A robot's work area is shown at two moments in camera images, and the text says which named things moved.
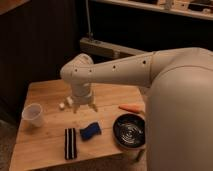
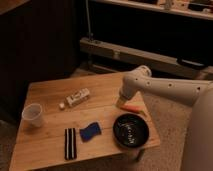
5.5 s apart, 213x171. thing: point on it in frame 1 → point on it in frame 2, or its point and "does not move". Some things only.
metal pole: [90, 34] does not move
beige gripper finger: [94, 107] → [120, 103]
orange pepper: [134, 108] does not move
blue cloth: [89, 131] does not move
